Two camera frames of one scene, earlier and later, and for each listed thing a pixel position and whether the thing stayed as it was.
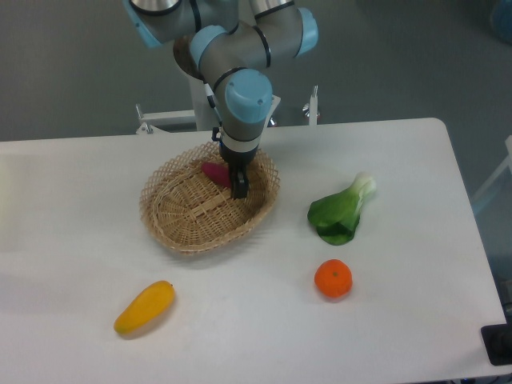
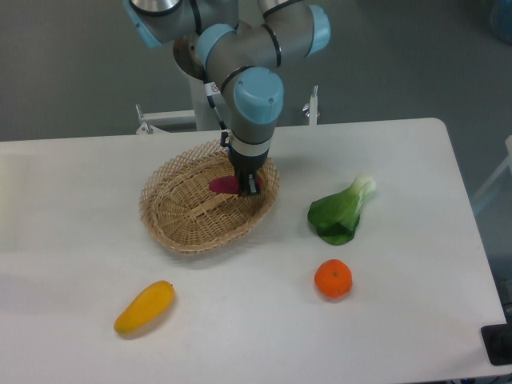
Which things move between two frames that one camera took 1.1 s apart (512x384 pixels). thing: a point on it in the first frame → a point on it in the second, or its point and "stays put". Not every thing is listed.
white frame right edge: (507, 161) stays put
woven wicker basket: (188, 212) stays put
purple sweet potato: (218, 172) → (231, 185)
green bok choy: (337, 216) stays put
